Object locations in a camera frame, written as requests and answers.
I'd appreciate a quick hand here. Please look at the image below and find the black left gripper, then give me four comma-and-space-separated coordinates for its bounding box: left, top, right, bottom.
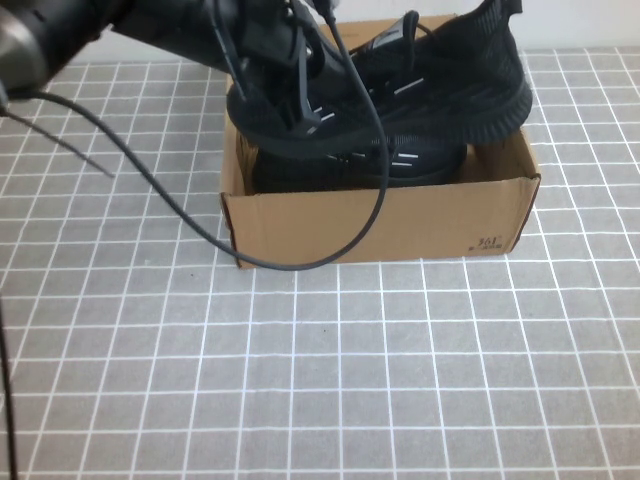
163, 0, 327, 137

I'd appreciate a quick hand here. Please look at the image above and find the black knit sneaker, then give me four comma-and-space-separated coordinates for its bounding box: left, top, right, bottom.
224, 0, 534, 159
251, 131, 469, 194

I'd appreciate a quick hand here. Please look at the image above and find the brown cardboard shoe box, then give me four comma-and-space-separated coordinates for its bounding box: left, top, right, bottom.
219, 12, 543, 272

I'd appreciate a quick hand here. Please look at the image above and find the grey white-grid tablecloth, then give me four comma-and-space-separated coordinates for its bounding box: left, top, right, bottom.
0, 44, 640, 480

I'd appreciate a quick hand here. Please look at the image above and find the black left camera cable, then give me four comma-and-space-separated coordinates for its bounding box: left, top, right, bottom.
0, 0, 390, 480

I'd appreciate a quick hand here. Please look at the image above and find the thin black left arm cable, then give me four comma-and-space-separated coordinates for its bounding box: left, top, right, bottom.
0, 106, 117, 179

